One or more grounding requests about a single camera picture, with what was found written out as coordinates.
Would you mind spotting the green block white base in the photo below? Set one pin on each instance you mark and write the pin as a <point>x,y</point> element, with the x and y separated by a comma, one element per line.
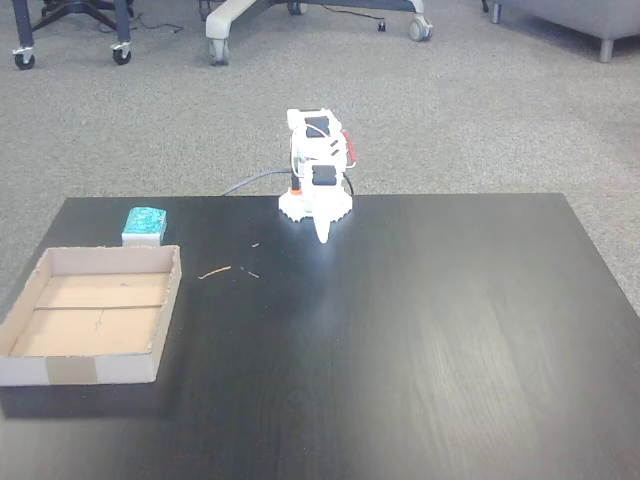
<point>144,225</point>

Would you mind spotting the beige wheeled stand base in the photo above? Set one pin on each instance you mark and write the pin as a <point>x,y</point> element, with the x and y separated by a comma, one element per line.
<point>240,12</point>

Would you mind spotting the black office chair base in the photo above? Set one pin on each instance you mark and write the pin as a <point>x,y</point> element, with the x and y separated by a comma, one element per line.
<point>85,10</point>

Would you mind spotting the grey sofa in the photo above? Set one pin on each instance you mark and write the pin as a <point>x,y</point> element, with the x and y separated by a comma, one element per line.
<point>570,17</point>

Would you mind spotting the dark table leg with caster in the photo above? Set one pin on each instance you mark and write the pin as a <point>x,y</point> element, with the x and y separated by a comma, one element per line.
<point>22,35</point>
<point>122,35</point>

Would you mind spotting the shallow cardboard box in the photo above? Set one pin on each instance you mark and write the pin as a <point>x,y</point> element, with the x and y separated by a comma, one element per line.
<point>95,320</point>

